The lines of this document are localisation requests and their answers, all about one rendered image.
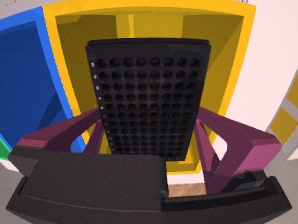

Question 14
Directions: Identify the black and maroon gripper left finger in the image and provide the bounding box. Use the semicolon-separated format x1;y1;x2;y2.
16;107;104;154

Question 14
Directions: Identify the blue bin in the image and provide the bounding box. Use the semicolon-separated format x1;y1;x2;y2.
0;6;74;151

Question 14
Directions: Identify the yellow open-top bin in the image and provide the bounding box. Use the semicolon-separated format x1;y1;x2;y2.
42;0;257;175

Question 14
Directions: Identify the green bin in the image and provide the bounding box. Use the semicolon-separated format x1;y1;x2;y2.
0;138;11;161

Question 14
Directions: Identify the black well plate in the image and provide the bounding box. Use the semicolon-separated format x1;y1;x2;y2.
85;37;211;162

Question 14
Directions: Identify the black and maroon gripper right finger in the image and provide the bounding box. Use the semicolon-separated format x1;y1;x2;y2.
194;106;282;194

